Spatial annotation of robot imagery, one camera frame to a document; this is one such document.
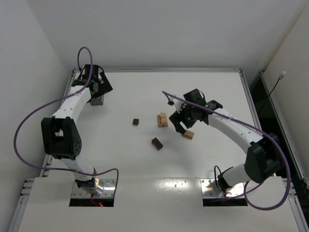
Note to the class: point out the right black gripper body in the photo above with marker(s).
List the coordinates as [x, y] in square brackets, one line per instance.
[180, 118]

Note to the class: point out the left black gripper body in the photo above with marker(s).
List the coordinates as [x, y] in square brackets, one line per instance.
[104, 85]

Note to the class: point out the light brown block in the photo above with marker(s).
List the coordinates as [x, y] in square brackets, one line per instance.
[188, 134]

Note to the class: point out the light wood long block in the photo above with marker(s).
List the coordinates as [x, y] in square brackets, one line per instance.
[159, 119]
[166, 123]

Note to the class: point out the smoky transparent plastic box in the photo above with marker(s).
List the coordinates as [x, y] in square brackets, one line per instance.
[97, 101]

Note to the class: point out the dark wood arch block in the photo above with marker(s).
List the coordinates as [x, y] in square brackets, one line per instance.
[157, 144]

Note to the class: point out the tan wood cube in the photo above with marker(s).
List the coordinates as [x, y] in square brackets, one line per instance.
[163, 120]

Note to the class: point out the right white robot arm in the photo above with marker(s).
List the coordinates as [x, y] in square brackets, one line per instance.
[262, 158]

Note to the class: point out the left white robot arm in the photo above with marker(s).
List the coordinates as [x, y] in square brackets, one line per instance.
[60, 135]

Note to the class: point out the small dark wood cube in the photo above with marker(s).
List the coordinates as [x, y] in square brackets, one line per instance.
[135, 121]

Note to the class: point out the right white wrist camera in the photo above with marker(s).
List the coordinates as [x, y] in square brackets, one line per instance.
[179, 105]

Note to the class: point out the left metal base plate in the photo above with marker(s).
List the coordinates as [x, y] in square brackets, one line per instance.
[98, 188]

